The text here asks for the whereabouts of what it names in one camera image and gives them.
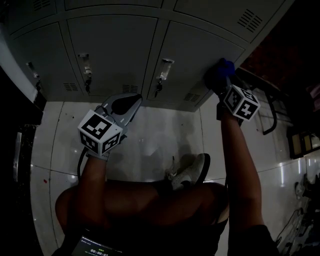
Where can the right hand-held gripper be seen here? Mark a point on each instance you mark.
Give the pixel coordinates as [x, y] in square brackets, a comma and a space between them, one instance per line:
[241, 105]

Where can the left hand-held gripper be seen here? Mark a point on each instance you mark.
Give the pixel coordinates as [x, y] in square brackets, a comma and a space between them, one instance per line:
[100, 132]

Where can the blue cloth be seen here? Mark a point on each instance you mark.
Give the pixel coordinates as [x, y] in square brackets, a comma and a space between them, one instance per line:
[223, 68]

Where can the person's right forearm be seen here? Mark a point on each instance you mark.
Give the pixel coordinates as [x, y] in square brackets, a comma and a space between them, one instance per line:
[240, 162]

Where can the person's left forearm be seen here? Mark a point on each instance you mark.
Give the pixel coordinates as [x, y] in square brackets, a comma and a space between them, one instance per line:
[92, 185]

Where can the dark brown wooden furniture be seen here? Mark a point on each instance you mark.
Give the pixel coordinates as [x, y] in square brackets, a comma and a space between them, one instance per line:
[275, 62]

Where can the white sneaker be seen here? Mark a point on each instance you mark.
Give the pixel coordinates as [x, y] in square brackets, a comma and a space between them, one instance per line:
[185, 172]

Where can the person's left leg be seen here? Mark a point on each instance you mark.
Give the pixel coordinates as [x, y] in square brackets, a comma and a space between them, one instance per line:
[130, 200]

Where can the person's leg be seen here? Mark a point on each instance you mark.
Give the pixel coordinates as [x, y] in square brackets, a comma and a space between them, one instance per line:
[190, 202]
[130, 200]

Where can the small red scrap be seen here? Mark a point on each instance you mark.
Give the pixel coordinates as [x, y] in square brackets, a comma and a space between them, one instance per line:
[45, 181]

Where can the person's right leg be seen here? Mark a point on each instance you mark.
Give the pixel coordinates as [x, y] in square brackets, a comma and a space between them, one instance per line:
[190, 202]

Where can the person's black shorts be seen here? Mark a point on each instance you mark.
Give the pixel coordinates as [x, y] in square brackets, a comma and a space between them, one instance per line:
[150, 237]

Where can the phone with timer screen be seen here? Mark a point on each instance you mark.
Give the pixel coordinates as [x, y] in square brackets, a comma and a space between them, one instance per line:
[97, 248]

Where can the person's black sleeve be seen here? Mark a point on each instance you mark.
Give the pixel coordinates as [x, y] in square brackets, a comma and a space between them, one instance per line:
[252, 242]

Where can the black metal chair frame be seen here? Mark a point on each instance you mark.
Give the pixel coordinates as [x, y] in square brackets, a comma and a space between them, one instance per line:
[272, 122]

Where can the grey metal locker cabinet frame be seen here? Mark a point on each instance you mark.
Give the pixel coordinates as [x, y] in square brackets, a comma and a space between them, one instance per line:
[72, 50]

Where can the black frame with yellow panels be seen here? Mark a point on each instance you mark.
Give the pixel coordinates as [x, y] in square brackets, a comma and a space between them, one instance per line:
[303, 145]

